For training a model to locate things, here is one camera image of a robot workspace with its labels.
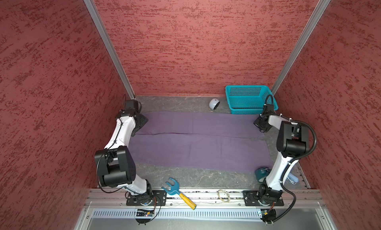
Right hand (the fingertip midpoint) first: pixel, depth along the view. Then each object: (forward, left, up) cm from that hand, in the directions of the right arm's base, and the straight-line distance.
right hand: (258, 126), depth 103 cm
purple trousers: (-11, +42, +1) cm, 44 cm away
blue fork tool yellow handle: (-40, +57, +4) cm, 69 cm away
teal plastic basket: (+28, -1, -2) cm, 28 cm away
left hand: (-8, +78, +14) cm, 80 cm away
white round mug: (+16, +31, +8) cm, 35 cm away
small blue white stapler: (-35, -8, +2) cm, 36 cm away
